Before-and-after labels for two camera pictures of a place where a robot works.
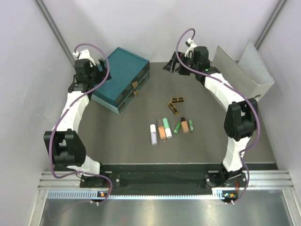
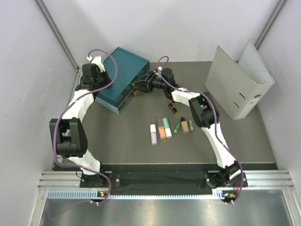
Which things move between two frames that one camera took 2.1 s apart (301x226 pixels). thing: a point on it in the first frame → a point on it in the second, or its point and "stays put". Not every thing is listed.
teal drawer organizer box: (130, 74) stays put
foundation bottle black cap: (185, 127) stays put
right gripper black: (170, 66) → (148, 88)
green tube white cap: (168, 131) stays put
